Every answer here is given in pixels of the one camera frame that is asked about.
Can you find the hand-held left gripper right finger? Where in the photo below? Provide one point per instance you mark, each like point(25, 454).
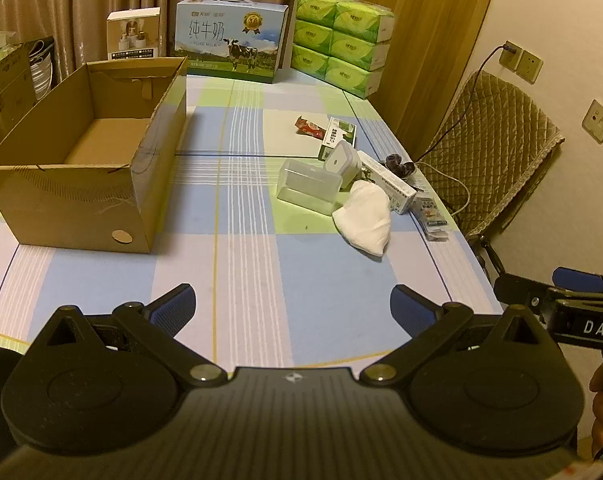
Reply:
point(411, 306)

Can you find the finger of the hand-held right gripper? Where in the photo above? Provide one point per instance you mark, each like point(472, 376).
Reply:
point(576, 277)
point(521, 290)

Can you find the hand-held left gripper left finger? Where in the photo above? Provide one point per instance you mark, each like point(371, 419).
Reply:
point(174, 306)

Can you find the small blister packet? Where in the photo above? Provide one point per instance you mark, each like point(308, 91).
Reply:
point(429, 215)

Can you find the white cloth pouch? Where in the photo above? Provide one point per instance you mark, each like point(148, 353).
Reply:
point(364, 220)

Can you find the long white box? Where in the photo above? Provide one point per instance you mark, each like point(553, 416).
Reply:
point(387, 186)

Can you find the cardboard box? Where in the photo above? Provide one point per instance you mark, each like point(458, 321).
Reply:
point(71, 210)

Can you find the dark hair scrunchie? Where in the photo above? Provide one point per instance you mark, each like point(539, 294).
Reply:
point(396, 162)

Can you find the white square lidded container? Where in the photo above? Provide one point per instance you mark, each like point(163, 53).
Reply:
point(341, 162)

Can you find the clear plastic container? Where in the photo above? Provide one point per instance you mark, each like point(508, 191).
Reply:
point(306, 185)

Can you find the green white medicine box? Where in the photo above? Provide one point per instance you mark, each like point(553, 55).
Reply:
point(337, 134)

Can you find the red snack packet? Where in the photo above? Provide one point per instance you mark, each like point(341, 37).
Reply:
point(311, 127)

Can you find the checked tablecloth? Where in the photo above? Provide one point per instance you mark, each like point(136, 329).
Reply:
point(281, 270)

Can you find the quilted beige chair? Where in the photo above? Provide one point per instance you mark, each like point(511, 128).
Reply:
point(491, 140)

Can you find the stack of white bowls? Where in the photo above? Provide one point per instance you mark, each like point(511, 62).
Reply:
point(42, 72)

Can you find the stack of green tissue packs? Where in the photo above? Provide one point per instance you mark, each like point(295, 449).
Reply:
point(341, 45)

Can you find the white appliance package box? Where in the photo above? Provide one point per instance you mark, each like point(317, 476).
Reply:
point(134, 35)

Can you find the blue milk carton case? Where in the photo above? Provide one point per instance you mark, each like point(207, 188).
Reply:
point(221, 35)

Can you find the flattened cardboard carton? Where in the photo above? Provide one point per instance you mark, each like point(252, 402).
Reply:
point(16, 80)

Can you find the beige curtain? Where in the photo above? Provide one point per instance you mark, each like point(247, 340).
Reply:
point(81, 0)

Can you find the single wall outlet plate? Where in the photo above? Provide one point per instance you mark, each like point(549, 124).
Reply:
point(599, 120)

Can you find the empty wall socket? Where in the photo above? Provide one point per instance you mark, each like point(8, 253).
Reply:
point(530, 67)

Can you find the wall socket with plug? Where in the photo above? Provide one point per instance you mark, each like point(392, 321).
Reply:
point(512, 57)

